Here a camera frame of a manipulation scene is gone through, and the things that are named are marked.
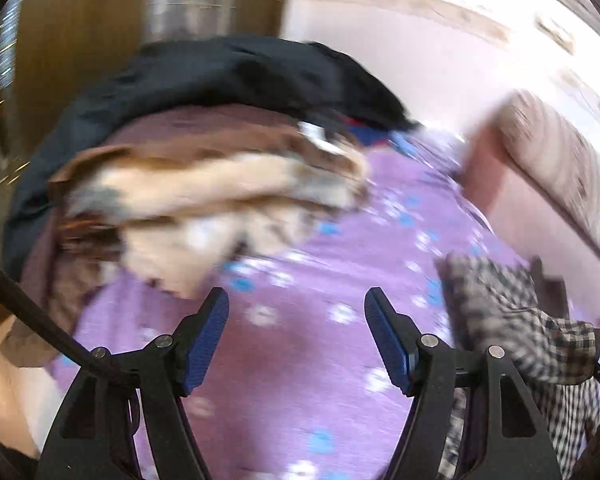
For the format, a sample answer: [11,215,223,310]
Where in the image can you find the black cream checkered coat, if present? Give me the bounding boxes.
[437,254,600,479]

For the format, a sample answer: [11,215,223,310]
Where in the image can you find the purple floral bed sheet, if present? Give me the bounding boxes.
[47,134,600,480]

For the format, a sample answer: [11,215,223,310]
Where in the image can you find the pink folded blanket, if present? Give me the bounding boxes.
[460,126,600,321]

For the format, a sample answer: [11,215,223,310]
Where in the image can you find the brown cream patterned garment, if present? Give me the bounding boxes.
[0,106,372,366]

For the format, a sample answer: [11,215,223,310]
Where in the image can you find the striped beige pillow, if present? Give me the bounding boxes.
[496,92,600,251]

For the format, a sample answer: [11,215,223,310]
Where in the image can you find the red blue garment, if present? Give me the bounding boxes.
[344,117,399,148]

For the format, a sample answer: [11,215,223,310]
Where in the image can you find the black garment pile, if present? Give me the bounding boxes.
[1,36,417,281]

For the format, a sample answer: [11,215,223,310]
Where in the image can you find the wooden wardrobe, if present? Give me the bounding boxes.
[0,0,285,250]

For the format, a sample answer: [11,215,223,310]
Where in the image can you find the black cable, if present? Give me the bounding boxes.
[0,251,142,436]

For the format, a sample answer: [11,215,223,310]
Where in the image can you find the wall picture frame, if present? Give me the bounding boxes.
[535,18,574,55]

